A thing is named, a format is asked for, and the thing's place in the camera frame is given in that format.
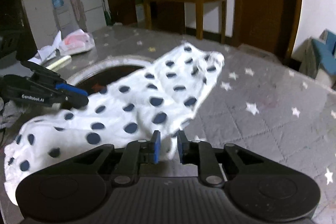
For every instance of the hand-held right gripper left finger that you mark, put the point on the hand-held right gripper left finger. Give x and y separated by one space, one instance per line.
156 146

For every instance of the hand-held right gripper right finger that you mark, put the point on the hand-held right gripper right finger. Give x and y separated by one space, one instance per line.
180 146

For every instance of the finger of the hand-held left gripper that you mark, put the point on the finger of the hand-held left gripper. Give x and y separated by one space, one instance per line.
71 88
76 102

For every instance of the white polka dot pants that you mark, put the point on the white polka dot pants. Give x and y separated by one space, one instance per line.
141 111

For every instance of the crumpled white paper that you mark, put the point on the crumpled white paper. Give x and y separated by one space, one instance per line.
47 52

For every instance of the white and red plastic bag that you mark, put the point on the white and red plastic bag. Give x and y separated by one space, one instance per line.
76 43

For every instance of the white water dispenser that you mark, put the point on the white water dispenser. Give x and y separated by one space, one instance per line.
63 18

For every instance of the green broom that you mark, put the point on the green broom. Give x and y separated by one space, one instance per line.
107 15

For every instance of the grey star quilted table cover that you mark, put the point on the grey star quilted table cover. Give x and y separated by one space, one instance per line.
262 134

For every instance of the white refrigerator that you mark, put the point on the white refrigerator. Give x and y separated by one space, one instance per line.
89 3

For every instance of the brown wooden door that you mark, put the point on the brown wooden door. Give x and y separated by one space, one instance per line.
265 16

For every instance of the blue sofa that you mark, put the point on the blue sofa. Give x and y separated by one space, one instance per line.
325 56

